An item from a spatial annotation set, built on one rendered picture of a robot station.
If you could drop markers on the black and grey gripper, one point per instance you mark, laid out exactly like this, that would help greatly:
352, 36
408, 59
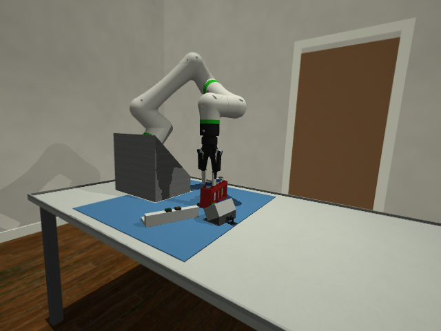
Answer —
209, 148

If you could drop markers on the white button panel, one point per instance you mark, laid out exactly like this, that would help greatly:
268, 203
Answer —
221, 212

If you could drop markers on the blue flat mat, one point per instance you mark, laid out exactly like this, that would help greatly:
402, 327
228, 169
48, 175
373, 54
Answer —
179, 239

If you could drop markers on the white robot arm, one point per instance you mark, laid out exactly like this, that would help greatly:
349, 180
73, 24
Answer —
214, 103

